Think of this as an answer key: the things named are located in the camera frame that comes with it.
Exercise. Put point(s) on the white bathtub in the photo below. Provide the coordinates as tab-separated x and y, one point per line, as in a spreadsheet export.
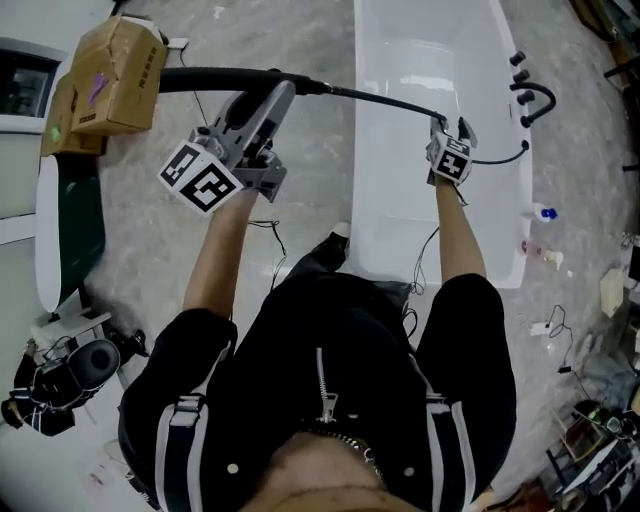
400	150

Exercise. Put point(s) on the white bottle with blue pump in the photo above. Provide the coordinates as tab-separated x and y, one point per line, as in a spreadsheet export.
547	213

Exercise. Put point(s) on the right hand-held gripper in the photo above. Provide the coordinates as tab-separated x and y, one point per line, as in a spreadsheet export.
450	162

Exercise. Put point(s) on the person's right forearm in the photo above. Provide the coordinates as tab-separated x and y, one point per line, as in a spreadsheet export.
457	235

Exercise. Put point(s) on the white wall plug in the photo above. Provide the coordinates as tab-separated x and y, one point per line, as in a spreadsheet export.
177	44

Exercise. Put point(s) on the white power strip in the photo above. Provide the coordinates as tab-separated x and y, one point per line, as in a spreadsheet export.
540	328

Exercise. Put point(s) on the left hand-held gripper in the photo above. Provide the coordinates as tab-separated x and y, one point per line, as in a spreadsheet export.
205	185

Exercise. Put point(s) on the cardboard box with green sticker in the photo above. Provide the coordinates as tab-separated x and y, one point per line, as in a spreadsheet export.
57	135

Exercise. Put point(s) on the person's black jacket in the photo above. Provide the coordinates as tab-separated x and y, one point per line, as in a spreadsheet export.
350	350

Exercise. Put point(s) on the person's left forearm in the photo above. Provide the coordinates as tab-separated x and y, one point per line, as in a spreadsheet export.
220	250

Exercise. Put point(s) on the white display cabinet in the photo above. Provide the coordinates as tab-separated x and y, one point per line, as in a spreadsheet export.
25	85

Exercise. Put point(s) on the cream box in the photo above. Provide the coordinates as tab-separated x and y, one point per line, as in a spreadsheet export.
612	292

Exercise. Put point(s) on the cardboard box with purple tape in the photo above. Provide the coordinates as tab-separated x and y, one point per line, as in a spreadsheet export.
125	75

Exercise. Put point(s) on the black curved faucet spout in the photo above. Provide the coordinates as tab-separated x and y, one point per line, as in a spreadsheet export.
553	102

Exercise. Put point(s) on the pink bottle with white pump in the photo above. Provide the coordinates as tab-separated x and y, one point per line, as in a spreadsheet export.
531	248

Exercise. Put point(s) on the person's chest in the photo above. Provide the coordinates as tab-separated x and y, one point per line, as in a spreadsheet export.
320	470

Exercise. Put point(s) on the black faucet knob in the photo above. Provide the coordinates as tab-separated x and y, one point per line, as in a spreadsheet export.
521	76
517	57
526	97

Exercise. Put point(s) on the white and green counter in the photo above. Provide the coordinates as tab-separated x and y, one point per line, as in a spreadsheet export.
75	225

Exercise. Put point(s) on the person's white shoe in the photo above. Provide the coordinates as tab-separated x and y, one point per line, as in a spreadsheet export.
339	229

